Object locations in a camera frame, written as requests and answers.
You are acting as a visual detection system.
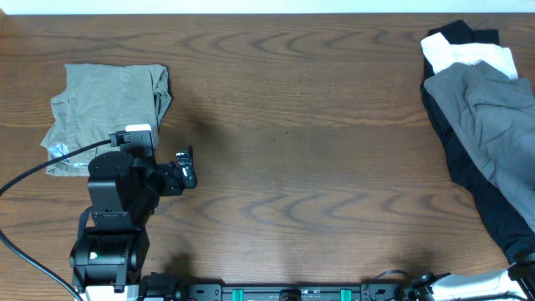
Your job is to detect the white t-shirt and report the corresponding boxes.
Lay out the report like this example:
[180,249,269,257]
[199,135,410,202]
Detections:
[420,33,518,79]

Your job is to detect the folded khaki shorts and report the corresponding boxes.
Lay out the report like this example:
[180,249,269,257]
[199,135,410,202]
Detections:
[41,64,172,160]

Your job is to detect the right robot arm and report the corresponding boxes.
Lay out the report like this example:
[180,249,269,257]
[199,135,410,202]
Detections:
[405,249,534,301]

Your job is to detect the grey shorts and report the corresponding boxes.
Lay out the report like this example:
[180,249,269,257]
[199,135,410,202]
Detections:
[424,62,534,228]

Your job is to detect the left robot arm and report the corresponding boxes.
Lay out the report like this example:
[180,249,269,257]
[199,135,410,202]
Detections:
[70,147,197,300]

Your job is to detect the black garment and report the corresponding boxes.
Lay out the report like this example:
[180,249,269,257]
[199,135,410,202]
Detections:
[420,20,534,263]

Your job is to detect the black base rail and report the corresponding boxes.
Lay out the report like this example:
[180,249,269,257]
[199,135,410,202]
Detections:
[137,273,417,301]

